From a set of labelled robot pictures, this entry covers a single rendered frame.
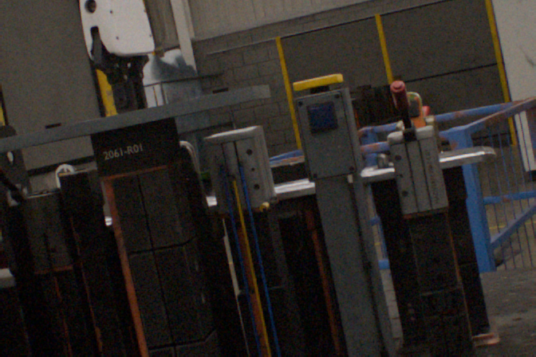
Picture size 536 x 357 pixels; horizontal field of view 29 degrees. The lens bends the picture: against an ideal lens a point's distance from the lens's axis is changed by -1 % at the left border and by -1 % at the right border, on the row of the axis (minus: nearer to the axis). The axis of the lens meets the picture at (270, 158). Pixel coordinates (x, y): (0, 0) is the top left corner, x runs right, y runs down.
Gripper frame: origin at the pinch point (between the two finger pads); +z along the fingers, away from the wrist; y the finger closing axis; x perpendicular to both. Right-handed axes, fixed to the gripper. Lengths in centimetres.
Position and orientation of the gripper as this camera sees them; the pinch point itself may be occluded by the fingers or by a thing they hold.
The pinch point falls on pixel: (129, 96)
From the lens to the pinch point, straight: 142.1
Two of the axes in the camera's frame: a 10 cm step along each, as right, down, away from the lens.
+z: 2.0, 9.8, 0.5
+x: -8.9, 1.6, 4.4
